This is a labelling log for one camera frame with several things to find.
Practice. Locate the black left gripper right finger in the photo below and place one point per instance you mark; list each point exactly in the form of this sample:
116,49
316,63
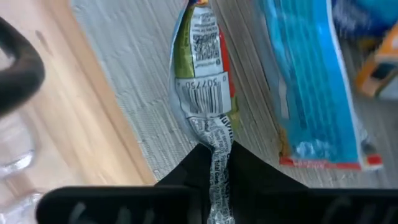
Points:
295,205

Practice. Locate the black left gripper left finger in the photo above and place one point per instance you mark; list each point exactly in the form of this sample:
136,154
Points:
124,205

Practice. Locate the blue silver-backed granola bar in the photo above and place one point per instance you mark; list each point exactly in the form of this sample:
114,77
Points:
367,15
202,62
311,93

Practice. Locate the green orange granola bar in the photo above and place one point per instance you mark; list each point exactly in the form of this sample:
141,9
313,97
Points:
382,62

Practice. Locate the grey woven placemat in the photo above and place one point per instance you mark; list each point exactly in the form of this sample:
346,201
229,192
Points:
140,93

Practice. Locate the clear plastic bin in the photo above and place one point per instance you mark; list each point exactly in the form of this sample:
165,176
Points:
15,155

